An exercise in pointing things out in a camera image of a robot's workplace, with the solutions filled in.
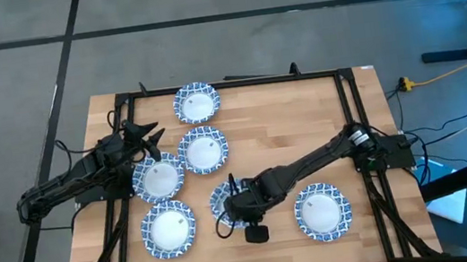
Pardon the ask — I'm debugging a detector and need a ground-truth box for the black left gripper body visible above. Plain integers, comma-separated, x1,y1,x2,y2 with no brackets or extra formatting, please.
113,125,162,168

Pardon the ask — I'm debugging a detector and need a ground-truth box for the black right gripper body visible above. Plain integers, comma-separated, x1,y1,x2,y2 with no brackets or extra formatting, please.
234,179,281,227

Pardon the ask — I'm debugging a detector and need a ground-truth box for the blue leaf paper bowl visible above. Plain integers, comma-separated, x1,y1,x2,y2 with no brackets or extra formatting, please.
127,149,189,207
136,196,202,262
206,177,252,234
174,122,232,179
290,179,357,247
169,79,224,127

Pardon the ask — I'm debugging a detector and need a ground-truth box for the white paper sheet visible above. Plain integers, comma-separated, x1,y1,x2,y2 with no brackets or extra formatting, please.
420,153,467,229

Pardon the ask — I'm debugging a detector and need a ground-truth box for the black floor beam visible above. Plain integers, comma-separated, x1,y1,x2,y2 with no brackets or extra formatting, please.
416,157,467,203

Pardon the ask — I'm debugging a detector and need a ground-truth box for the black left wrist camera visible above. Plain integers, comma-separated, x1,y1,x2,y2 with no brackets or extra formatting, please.
99,134,129,163

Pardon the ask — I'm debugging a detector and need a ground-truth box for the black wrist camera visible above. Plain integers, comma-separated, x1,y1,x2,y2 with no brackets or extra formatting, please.
243,221,272,246
99,134,129,163

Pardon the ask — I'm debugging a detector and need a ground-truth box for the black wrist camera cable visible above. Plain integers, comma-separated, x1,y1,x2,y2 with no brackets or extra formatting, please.
213,211,242,241

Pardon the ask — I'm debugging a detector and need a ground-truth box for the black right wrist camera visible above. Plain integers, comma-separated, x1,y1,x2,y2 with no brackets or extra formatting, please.
243,221,272,246

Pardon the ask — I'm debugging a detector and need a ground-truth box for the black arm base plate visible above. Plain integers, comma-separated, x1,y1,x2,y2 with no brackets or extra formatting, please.
350,128,417,175
71,170,135,208

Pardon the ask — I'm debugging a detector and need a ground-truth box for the black table frame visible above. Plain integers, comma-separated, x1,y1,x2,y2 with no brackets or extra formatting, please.
40,46,445,262

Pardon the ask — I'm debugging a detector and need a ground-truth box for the yellow extension cord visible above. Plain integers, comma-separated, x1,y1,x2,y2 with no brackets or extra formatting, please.
395,48,467,93

